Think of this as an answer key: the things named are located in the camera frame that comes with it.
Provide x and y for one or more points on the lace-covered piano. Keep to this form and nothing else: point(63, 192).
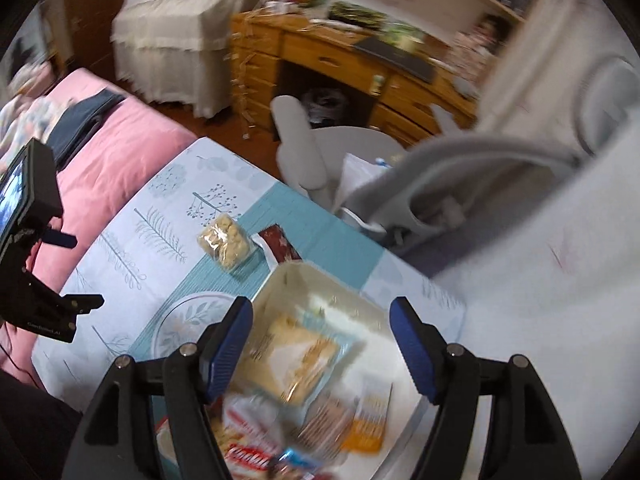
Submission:
point(175, 35)

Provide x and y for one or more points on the black bag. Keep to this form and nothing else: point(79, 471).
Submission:
point(325, 102)

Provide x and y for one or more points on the orange bun packet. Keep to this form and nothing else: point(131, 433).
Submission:
point(367, 425)

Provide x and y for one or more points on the black desk mat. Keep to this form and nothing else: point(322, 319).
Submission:
point(395, 57)

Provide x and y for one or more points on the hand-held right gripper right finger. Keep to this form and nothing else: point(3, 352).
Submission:
point(417, 355)

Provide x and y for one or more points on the white floral cloth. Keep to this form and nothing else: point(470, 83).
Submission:
point(550, 210)

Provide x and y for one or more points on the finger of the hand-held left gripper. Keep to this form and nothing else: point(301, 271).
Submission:
point(60, 238)
point(82, 304)

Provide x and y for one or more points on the pink blanket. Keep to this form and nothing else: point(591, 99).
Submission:
point(115, 160)

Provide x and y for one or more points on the navy cloth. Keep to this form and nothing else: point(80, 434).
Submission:
point(80, 120)

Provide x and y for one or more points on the white plastic bag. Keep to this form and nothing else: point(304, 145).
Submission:
point(360, 170)

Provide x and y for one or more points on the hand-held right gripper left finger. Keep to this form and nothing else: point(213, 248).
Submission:
point(227, 350)

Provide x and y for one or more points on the blue snack packet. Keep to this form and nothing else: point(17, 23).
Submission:
point(295, 460)

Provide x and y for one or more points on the white plastic bin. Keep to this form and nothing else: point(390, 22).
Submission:
point(360, 320)

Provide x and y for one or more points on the grey office chair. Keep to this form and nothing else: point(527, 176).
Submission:
point(400, 180)

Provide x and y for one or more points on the white floral blanket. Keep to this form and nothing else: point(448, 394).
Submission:
point(25, 120)

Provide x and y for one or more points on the wooden desk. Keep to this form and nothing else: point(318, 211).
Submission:
point(320, 55)

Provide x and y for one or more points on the round cookie packet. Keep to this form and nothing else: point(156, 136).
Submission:
point(225, 245)

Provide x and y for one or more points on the red white snack bag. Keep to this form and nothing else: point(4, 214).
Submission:
point(250, 452)

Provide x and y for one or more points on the light blue bread packet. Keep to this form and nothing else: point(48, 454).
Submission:
point(300, 355)

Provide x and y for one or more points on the dark red snack packet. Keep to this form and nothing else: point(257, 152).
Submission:
point(280, 249)

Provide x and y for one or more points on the person's dark pants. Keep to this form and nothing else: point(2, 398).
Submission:
point(30, 420)

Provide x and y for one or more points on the white fan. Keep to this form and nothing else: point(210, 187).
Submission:
point(587, 100)

